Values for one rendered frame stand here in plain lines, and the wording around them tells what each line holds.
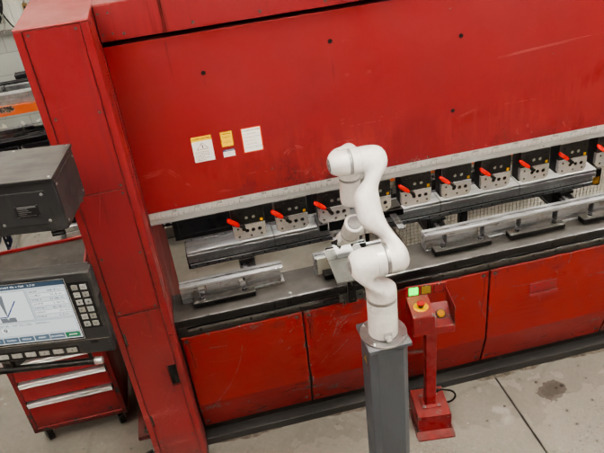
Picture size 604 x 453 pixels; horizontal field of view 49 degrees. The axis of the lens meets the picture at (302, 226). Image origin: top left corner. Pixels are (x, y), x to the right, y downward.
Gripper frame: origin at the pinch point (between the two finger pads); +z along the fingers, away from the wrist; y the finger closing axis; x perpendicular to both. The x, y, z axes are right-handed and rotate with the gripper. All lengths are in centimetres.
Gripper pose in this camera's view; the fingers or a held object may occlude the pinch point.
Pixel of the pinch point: (345, 244)
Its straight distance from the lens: 312.2
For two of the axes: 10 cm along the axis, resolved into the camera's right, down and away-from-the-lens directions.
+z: -0.6, 3.1, 9.5
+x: 2.3, 9.3, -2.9
